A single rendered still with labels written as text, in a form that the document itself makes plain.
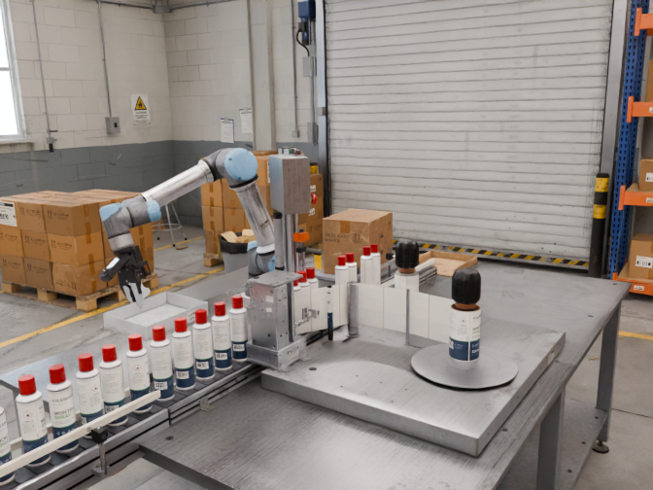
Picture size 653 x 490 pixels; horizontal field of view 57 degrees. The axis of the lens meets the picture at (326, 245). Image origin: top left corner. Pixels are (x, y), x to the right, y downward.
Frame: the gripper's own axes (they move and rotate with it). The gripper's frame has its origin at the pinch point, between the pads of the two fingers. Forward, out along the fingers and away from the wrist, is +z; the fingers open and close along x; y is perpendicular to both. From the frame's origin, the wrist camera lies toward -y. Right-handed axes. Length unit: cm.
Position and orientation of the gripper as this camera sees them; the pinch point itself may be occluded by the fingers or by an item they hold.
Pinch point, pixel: (137, 305)
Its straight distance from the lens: 216.0
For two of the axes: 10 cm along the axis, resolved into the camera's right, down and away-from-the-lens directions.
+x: -8.2, 2.1, 5.3
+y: 4.9, -2.1, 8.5
